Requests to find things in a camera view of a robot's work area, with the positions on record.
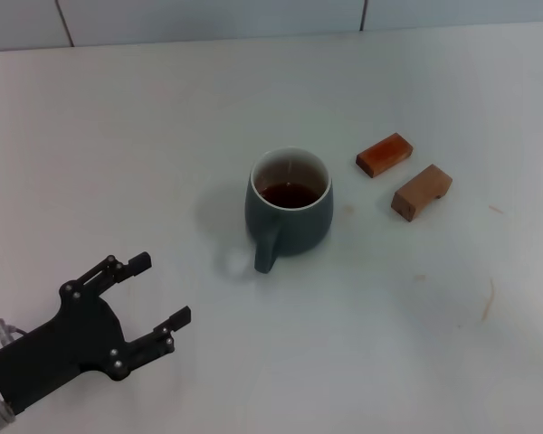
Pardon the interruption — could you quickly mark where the reddish brown wooden block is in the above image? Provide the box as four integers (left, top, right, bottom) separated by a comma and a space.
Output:
355, 131, 414, 179

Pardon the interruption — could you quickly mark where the grey ceramic cup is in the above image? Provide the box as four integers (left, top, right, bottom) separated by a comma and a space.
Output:
243, 145, 335, 275

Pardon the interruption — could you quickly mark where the left gripper metal cable plug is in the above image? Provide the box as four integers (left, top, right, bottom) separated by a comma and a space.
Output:
0, 318, 28, 347

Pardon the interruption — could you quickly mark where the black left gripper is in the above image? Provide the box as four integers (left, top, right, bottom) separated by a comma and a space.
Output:
0, 251, 193, 403

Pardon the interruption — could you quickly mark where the dark tea liquid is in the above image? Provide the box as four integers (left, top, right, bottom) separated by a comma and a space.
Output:
260, 182, 321, 210

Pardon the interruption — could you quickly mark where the light tan wooden block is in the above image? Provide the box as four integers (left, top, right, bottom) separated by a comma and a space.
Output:
390, 163, 453, 223

